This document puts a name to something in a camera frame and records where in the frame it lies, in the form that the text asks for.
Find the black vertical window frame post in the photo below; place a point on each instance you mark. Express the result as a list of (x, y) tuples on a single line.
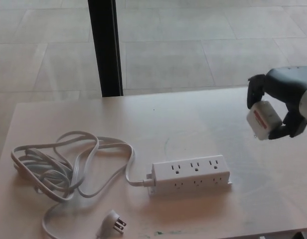
[(106, 49)]

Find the white angled three-prong plug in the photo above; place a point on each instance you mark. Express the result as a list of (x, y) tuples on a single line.
[(112, 224)]

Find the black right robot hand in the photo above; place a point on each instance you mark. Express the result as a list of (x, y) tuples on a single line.
[(285, 82)]

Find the white six-outlet power strip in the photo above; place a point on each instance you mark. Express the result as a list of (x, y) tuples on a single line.
[(188, 178)]

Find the white charger plug adapter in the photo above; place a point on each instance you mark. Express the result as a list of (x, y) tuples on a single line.
[(263, 120)]

